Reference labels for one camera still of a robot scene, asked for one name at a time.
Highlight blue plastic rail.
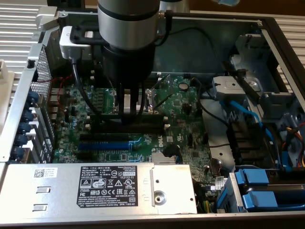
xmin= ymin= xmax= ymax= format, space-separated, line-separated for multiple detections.
xmin=215 ymin=187 xmax=230 ymax=214

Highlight yellow black power wires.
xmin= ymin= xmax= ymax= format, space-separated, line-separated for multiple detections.
xmin=197 ymin=181 xmax=216 ymax=214

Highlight black wire with plug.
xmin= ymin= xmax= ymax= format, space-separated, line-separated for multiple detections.
xmin=156 ymin=26 xmax=227 ymax=72

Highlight grey metal drive cage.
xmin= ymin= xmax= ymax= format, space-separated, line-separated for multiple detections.
xmin=228 ymin=32 xmax=305 ymax=172

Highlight black wrist connector cable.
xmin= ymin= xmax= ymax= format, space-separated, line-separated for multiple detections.
xmin=157 ymin=10 xmax=173 ymax=46

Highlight green RAM stick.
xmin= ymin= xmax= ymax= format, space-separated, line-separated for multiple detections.
xmin=90 ymin=113 xmax=165 ymax=130

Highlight green motherboard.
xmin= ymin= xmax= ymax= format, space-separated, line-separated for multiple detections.
xmin=49 ymin=73 xmax=214 ymax=184

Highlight blue drive caddy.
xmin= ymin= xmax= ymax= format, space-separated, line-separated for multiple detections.
xmin=241 ymin=190 xmax=279 ymax=211
xmin=234 ymin=168 xmax=270 ymax=186

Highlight short black expansion slot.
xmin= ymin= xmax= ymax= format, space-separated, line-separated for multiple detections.
xmin=76 ymin=151 xmax=94 ymax=161

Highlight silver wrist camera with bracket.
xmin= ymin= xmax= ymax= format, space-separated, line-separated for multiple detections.
xmin=59 ymin=25 xmax=104 ymax=61

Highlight silver finned chipset heatsink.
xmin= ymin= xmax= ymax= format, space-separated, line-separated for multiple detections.
xmin=151 ymin=152 xmax=181 ymax=165

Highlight black metal strut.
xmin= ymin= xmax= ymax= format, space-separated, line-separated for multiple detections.
xmin=222 ymin=61 xmax=262 ymax=102

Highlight orange red yellow wires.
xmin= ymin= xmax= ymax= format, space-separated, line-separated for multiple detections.
xmin=281 ymin=125 xmax=305 ymax=168

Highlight grey metal latch bracket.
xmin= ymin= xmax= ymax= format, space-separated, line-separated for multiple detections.
xmin=211 ymin=75 xmax=247 ymax=102

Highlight silver disk bay frame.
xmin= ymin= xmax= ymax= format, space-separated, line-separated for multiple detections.
xmin=215 ymin=168 xmax=305 ymax=214

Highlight grey metal PC case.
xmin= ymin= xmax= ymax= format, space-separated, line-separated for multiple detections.
xmin=0 ymin=6 xmax=305 ymax=226

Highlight metal CPU socket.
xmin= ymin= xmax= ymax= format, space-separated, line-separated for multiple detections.
xmin=108 ymin=88 xmax=160 ymax=115

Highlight light blue flat wire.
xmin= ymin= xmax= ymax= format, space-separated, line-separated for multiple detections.
xmin=219 ymin=99 xmax=293 ymax=172

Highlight thin red wire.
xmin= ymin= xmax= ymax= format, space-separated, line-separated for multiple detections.
xmin=38 ymin=73 xmax=74 ymax=113

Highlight long black expansion slot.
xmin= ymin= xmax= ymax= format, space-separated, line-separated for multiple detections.
xmin=79 ymin=132 xmax=130 ymax=142

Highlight long thin black wire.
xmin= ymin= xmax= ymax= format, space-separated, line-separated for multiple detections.
xmin=190 ymin=76 xmax=231 ymax=127

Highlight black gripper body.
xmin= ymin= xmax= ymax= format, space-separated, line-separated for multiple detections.
xmin=102 ymin=45 xmax=157 ymax=83

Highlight black camera cable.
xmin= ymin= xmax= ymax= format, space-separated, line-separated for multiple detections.
xmin=71 ymin=59 xmax=120 ymax=121

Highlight black connector with cable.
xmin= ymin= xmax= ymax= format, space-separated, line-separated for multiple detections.
xmin=163 ymin=144 xmax=183 ymax=165

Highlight blue expansion slot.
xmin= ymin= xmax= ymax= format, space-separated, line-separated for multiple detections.
xmin=77 ymin=140 xmax=131 ymax=151

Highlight black plastic drive bracket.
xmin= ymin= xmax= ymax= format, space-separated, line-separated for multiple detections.
xmin=225 ymin=120 xmax=281 ymax=169

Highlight silver power supply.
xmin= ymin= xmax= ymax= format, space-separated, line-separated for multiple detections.
xmin=0 ymin=162 xmax=198 ymax=219

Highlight metal port connector block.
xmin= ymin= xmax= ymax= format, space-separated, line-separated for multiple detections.
xmin=47 ymin=87 xmax=65 ymax=126

